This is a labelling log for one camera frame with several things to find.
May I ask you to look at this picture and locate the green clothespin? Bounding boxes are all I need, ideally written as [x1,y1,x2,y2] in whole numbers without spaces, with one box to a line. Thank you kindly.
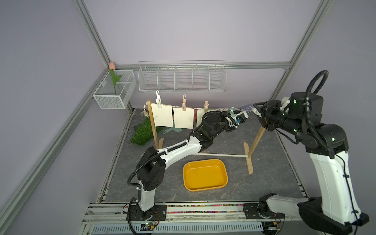
[229,107,235,117]

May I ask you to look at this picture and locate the white postcard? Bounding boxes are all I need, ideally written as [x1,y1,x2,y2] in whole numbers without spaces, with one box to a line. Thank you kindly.
[195,109,209,127]
[217,104,254,111]
[173,107,194,129]
[151,104,173,127]

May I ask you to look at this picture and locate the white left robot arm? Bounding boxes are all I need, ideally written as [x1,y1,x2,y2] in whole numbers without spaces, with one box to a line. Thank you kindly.
[127,111,247,212]

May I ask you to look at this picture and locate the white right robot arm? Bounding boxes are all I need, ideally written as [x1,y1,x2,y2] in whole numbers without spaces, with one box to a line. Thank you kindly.
[252,92,369,235]

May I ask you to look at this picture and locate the wooden hooked clothespin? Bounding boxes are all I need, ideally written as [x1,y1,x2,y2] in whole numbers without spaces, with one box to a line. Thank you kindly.
[182,94,187,112]

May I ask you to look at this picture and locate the yellow plastic tray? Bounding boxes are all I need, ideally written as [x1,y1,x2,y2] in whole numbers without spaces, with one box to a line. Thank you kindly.
[183,159,228,192]

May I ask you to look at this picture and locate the white hooked clothespin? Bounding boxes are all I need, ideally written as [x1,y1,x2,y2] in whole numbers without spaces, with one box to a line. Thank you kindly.
[156,90,162,108]

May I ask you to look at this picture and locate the green artificial grass mat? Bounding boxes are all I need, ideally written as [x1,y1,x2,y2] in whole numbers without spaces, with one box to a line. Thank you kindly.
[130,117,153,146]

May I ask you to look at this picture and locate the pink artificial tulip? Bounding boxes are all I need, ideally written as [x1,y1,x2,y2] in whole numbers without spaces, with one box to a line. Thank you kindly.
[109,62,122,95]

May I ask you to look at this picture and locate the wooden drying rack frame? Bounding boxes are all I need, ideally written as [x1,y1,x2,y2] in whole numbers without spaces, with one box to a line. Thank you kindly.
[144,99,265,174]

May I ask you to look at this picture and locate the twine string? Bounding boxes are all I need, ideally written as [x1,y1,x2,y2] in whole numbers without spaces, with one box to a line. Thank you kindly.
[143,101,259,114]

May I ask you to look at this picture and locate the white wire wall shelf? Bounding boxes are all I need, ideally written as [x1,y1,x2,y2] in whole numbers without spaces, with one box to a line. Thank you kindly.
[138,60,227,93]

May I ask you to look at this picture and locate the white mesh wall basket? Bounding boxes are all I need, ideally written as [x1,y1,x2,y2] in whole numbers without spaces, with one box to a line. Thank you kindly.
[93,69,137,110]

